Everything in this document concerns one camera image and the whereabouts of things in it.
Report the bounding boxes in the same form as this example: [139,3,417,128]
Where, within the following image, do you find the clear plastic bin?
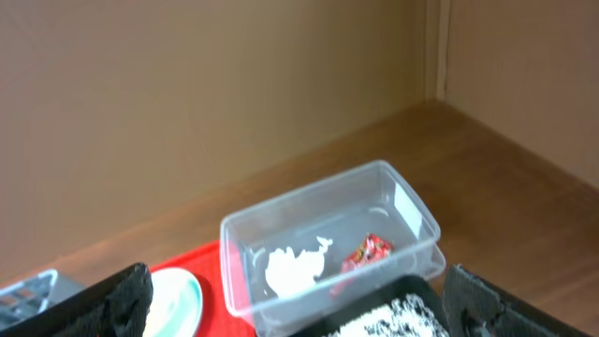
[219,160,446,336]

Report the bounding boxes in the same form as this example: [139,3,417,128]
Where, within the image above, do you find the black tray bin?
[293,275,449,337]

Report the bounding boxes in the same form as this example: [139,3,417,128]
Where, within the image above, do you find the green bowl with rice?
[142,267,203,337]

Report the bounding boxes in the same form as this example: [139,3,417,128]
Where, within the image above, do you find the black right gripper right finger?
[442,265,589,337]

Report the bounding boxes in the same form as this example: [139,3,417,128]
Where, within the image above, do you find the red snack wrapper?
[335,233,394,274]

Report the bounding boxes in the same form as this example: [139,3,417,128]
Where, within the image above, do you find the red plastic tray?
[150,241,256,337]

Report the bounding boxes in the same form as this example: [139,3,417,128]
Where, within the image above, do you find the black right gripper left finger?
[1,262,153,337]

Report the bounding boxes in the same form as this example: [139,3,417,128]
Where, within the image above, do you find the grey dishwasher rack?
[1,269,85,330]

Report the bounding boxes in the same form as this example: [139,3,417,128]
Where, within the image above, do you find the white tissue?
[265,236,333,298]

